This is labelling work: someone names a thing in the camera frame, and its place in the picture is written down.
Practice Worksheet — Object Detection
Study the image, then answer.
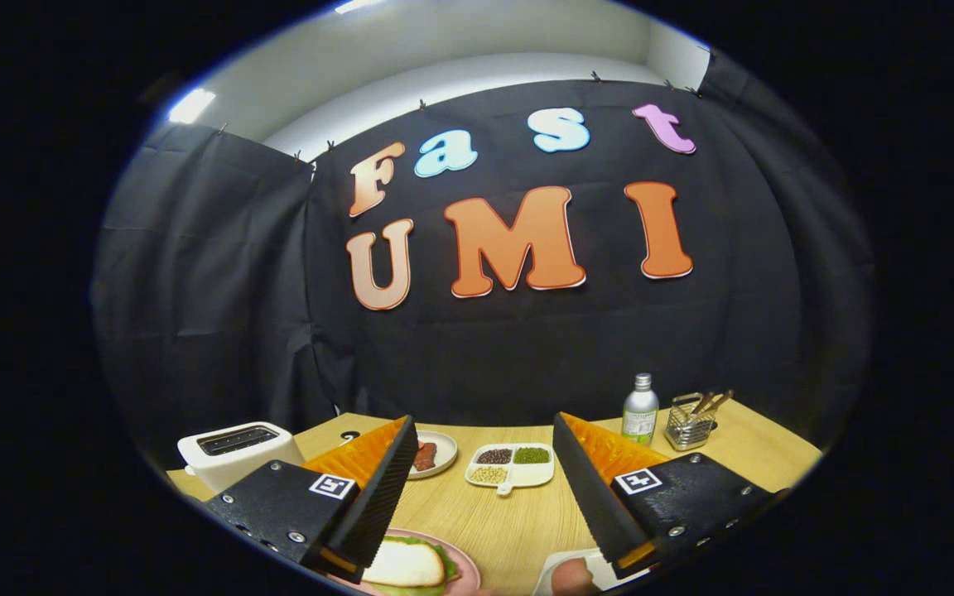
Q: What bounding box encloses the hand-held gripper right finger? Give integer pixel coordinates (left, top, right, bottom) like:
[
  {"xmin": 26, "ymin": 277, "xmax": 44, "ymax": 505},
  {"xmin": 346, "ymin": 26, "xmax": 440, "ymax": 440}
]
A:
[{"xmin": 552, "ymin": 412, "xmax": 780, "ymax": 580}]

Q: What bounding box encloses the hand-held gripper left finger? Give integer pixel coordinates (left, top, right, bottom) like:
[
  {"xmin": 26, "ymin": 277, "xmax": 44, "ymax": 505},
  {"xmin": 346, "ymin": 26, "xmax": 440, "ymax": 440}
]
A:
[{"xmin": 204, "ymin": 416, "xmax": 418, "ymax": 584}]

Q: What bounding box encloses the toasted brown bread slice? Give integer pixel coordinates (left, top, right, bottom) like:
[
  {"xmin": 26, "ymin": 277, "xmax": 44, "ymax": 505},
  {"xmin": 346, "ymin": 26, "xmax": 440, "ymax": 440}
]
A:
[{"xmin": 361, "ymin": 538, "xmax": 446, "ymax": 589}]

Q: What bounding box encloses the green lettuce leaf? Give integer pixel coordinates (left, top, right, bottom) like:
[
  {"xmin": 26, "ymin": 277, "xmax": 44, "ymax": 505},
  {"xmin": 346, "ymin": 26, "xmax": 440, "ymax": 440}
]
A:
[{"xmin": 365, "ymin": 534, "xmax": 461, "ymax": 596}]

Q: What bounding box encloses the white divided dish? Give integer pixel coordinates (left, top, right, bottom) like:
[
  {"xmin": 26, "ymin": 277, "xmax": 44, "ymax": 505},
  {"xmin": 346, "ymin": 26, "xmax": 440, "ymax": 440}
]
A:
[{"xmin": 465, "ymin": 443, "xmax": 556, "ymax": 497}]

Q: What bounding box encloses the round white plate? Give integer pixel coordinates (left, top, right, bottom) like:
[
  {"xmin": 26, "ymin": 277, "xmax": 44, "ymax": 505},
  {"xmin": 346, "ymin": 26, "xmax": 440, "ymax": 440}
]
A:
[{"xmin": 407, "ymin": 430, "xmax": 459, "ymax": 480}]

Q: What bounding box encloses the pink sausage piece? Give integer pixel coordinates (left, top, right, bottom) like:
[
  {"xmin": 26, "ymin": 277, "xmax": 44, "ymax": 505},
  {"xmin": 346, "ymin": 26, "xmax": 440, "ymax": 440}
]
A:
[{"xmin": 550, "ymin": 557, "xmax": 595, "ymax": 596}]

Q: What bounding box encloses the white square plate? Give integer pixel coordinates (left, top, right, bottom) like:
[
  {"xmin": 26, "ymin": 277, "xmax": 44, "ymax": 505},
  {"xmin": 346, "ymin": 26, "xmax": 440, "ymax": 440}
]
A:
[{"xmin": 532, "ymin": 548, "xmax": 652, "ymax": 596}]

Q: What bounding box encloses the silver bottle green label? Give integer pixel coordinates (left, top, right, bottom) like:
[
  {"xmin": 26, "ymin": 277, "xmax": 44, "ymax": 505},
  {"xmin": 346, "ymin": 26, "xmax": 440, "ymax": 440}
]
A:
[{"xmin": 621, "ymin": 372, "xmax": 660, "ymax": 446}]

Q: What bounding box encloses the pink plate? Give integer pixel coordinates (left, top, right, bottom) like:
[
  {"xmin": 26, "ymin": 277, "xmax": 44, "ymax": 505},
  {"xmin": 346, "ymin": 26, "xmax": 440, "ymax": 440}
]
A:
[{"xmin": 336, "ymin": 528, "xmax": 482, "ymax": 596}]

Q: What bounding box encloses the black backdrop cloth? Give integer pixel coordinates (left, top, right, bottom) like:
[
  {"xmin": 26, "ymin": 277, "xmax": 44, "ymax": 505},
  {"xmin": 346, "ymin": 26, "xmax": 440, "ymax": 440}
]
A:
[{"xmin": 92, "ymin": 50, "xmax": 875, "ymax": 469}]

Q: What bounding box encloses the white toaster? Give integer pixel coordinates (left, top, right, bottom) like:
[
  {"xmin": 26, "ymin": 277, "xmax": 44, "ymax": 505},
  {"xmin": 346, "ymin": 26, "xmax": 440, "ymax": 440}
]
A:
[{"xmin": 177, "ymin": 421, "xmax": 306, "ymax": 494}]

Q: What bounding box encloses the ceiling light panel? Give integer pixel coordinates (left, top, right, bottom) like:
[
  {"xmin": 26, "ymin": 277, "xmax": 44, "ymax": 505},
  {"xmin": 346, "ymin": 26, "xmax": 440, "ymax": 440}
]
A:
[{"xmin": 167, "ymin": 88, "xmax": 217, "ymax": 125}]

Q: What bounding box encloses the metal wire cutlery basket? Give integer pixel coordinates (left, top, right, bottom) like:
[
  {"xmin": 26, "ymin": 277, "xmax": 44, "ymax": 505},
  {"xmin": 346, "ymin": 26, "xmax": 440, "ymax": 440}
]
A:
[{"xmin": 664, "ymin": 393, "xmax": 718, "ymax": 452}]

